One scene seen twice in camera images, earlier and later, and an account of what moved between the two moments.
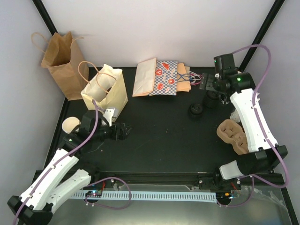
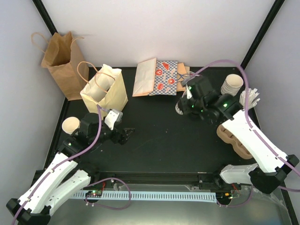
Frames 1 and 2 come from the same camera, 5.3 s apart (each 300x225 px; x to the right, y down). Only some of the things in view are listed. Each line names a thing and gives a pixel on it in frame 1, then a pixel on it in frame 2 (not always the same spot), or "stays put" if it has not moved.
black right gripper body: x=210 y=86 → x=198 y=106
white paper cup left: x=70 y=123 stays put
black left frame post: x=45 y=16 stays put
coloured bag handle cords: x=193 y=78 stays put
